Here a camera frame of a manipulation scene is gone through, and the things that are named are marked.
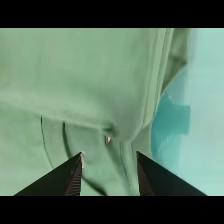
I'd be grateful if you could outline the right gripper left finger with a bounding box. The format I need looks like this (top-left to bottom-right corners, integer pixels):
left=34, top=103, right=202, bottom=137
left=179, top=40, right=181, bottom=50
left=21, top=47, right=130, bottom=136
left=13, top=151, right=84, bottom=196

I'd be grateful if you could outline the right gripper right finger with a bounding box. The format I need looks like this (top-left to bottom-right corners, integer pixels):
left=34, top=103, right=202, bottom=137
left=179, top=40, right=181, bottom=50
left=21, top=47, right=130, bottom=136
left=136, top=150, right=207, bottom=196

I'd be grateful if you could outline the green shirt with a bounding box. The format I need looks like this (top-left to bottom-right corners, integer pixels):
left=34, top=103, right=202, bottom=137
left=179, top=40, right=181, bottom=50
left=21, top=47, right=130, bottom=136
left=0, top=28, right=193, bottom=196

